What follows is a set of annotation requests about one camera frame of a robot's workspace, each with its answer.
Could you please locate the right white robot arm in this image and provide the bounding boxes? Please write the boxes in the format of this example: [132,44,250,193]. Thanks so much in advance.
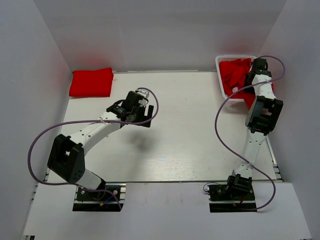
[225,58,284,200]

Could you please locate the folded red t shirt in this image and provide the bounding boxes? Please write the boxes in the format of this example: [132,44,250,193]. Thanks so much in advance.
[69,67,114,98]

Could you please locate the red t shirts in basket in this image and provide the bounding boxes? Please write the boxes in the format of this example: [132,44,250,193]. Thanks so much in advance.
[216,57,276,109]

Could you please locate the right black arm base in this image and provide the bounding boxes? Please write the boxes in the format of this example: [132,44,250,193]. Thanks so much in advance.
[203,174,257,213]

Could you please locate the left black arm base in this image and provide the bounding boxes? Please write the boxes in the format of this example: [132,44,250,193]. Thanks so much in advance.
[72,183,126,212]

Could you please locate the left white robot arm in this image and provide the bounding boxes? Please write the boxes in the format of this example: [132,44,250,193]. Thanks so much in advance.
[47,87,158,200]

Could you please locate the white plastic basket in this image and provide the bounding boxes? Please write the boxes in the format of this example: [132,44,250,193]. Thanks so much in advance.
[215,55,256,99]

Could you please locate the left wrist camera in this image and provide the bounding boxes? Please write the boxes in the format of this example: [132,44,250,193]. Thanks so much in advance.
[135,88,150,100]

